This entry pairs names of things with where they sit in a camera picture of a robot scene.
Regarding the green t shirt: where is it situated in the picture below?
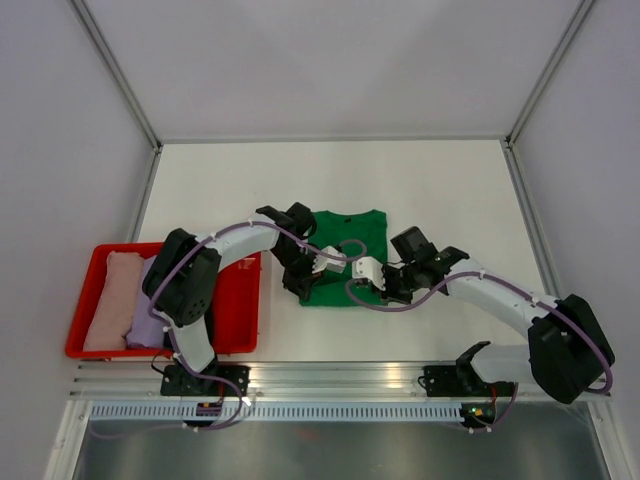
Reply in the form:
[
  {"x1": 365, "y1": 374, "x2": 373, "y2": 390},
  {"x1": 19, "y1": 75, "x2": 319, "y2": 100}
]
[{"x1": 300, "y1": 210, "x2": 388, "y2": 308}]

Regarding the pink rolled t shirt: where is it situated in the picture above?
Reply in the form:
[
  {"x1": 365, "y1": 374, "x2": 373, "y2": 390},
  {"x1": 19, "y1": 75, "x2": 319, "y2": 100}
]
[{"x1": 83, "y1": 252, "x2": 144, "y2": 352}]

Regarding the aluminium frame post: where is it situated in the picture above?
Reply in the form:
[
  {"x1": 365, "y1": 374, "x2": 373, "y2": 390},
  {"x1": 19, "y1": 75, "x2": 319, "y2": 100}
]
[
  {"x1": 67, "y1": 0, "x2": 162, "y2": 152},
  {"x1": 505, "y1": 0, "x2": 598, "y2": 149}
]

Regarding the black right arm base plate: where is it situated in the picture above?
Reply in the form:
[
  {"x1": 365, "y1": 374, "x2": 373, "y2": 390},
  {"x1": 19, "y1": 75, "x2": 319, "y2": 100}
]
[{"x1": 421, "y1": 364, "x2": 515, "y2": 398}]

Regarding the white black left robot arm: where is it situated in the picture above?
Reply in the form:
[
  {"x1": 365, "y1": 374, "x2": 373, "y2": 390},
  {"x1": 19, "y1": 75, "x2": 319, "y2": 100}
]
[{"x1": 142, "y1": 202, "x2": 319, "y2": 397}]

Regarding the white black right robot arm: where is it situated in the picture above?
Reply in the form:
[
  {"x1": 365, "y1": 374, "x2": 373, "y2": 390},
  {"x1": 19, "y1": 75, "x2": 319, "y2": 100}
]
[{"x1": 381, "y1": 226, "x2": 615, "y2": 404}]

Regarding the red plastic bin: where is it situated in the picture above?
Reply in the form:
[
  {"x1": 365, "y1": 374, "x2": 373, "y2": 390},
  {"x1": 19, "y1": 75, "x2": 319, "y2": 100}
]
[{"x1": 65, "y1": 242, "x2": 261, "y2": 361}]

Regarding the aluminium mounting rail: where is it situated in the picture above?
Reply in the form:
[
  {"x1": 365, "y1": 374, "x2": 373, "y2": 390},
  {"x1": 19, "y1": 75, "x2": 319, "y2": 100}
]
[{"x1": 67, "y1": 360, "x2": 614, "y2": 401}]

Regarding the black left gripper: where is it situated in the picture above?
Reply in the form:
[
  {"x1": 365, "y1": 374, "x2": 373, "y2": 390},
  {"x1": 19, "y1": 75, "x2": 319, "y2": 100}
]
[{"x1": 270, "y1": 244, "x2": 325, "y2": 304}]

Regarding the aluminium frame post left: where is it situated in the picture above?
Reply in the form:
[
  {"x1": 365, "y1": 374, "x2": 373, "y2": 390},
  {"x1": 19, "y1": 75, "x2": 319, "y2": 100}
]
[{"x1": 67, "y1": 0, "x2": 162, "y2": 152}]

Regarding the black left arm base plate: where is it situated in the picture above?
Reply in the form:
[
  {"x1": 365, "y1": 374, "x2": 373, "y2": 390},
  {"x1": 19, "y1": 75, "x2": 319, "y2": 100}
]
[{"x1": 160, "y1": 364, "x2": 249, "y2": 397}]

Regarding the aluminium frame post right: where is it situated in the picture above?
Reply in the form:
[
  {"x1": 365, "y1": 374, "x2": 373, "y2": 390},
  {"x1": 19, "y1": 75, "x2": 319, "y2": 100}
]
[{"x1": 505, "y1": 0, "x2": 598, "y2": 149}]

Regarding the lavender rolled t shirt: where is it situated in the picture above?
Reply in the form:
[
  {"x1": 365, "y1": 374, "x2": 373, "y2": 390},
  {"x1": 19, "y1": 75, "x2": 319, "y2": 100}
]
[{"x1": 125, "y1": 256, "x2": 164, "y2": 349}]

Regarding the white slotted cable duct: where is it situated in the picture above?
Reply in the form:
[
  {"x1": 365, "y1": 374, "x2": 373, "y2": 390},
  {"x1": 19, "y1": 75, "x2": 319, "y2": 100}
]
[{"x1": 90, "y1": 401, "x2": 462, "y2": 423}]

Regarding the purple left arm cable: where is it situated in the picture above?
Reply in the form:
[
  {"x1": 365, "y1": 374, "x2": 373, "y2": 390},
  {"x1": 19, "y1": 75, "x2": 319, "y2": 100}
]
[{"x1": 89, "y1": 222, "x2": 366, "y2": 441}]

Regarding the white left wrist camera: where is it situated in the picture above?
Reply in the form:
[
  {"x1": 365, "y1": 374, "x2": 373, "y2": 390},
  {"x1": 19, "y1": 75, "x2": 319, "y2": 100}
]
[{"x1": 312, "y1": 246, "x2": 347, "y2": 274}]

